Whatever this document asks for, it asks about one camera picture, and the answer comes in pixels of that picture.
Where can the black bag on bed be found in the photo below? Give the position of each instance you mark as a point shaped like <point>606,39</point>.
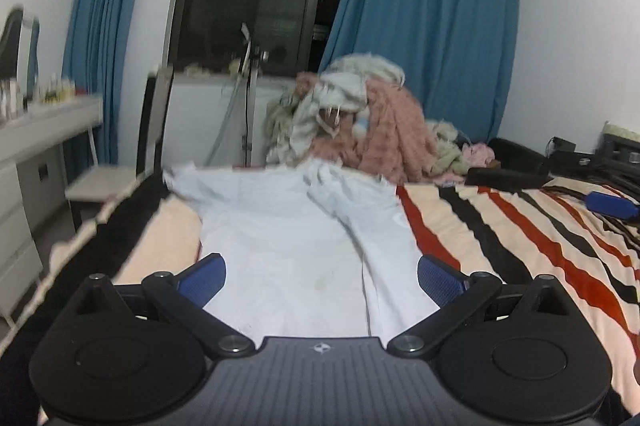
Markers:
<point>615,163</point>

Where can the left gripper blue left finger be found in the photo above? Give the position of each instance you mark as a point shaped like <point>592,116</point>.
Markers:
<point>201,282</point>

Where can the cosmetic bottles on desk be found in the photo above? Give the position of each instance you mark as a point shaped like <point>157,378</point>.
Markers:
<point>18,99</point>

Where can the white vanity desk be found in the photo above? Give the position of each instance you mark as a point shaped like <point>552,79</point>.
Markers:
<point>32,183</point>

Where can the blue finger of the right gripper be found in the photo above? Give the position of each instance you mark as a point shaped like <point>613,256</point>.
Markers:
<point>612,206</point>

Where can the left blue curtain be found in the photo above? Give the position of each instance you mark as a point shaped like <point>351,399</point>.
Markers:
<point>94,58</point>

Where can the white long sleeve shirt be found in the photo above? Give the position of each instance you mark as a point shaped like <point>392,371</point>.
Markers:
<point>310,251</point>

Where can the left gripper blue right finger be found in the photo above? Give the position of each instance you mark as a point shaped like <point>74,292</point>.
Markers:
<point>439,281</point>

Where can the right blue curtain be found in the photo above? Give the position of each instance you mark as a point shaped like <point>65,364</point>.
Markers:
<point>457,55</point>

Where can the blue curtain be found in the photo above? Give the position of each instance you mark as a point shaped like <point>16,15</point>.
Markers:
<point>457,55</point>
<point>94,58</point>

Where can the wavy frame mirror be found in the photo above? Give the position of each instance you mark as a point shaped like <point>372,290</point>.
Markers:
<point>19,42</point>

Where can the silver tripod stand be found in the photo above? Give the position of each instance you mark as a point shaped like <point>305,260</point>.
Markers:
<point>246,75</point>

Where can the pile of clothes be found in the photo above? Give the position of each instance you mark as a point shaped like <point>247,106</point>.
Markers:
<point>359,114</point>

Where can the striped bed blanket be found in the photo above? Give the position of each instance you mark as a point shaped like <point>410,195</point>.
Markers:
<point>517,235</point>

